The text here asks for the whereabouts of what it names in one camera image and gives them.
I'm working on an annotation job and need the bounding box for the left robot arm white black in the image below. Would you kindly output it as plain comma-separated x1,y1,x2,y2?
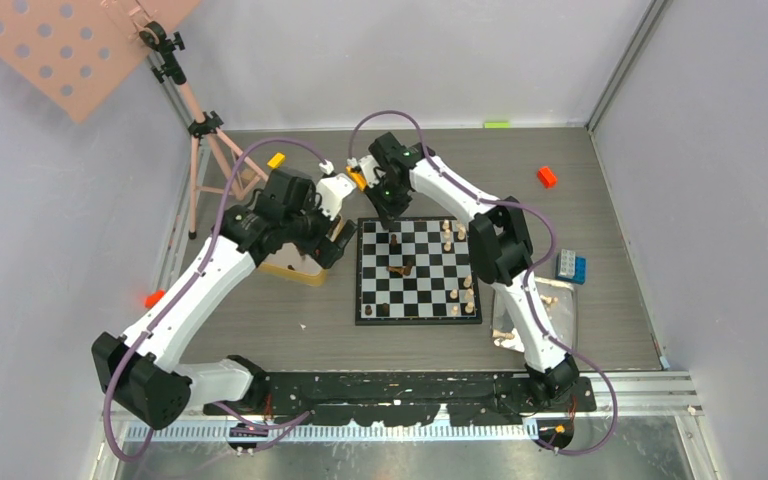
91,169,357,430

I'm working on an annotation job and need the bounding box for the blue toy brick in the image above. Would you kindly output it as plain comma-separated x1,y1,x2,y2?
555,249,588,285

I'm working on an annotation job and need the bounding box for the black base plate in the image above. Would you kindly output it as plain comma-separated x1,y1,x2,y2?
226,371,597,427

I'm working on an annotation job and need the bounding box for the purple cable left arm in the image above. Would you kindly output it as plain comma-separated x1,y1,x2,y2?
102,137,336,463

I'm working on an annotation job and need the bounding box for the pink tripod stand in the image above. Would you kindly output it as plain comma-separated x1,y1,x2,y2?
139,21,268,240

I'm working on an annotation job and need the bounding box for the yellow block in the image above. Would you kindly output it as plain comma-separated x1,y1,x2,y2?
267,152,286,169

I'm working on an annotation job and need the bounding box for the red clip on rail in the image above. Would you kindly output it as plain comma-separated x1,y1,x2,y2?
144,289,165,310

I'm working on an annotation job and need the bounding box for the gold-rimmed metal tin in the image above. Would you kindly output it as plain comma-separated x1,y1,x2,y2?
258,243,327,287

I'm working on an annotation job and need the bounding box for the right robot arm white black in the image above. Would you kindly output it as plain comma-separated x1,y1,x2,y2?
347,133,580,411

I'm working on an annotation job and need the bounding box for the orange plastic triangle frame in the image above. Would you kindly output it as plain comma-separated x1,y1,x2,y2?
346,166,368,192

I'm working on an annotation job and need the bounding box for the pink perforated board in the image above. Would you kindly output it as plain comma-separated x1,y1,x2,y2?
0,0,200,123

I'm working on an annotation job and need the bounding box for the silver tin lid tray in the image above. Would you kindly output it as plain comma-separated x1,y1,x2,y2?
491,277,578,353

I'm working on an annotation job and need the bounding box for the green tape piece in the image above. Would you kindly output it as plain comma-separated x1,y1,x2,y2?
482,121,511,129

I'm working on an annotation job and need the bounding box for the black white chessboard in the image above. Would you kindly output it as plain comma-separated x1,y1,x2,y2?
355,216,482,326

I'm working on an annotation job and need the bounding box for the red toy block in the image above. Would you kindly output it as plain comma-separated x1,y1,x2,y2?
537,166,558,189

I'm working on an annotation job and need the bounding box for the fallen dark piece on board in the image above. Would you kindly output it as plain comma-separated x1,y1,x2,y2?
387,263,413,277

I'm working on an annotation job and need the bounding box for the light pawn beside tray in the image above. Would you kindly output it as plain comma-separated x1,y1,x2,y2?
491,330,516,341

